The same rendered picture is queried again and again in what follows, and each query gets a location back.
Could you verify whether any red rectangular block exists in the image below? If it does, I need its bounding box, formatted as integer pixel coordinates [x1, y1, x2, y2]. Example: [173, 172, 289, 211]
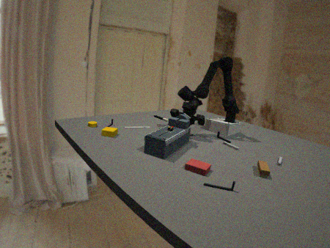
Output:
[184, 158, 211, 176]

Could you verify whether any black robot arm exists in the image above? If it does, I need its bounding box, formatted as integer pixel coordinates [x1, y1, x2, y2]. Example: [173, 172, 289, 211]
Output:
[178, 56, 240, 123]

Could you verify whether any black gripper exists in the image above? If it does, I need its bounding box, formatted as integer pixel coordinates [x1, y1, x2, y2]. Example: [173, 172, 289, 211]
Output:
[170, 109, 205, 126]

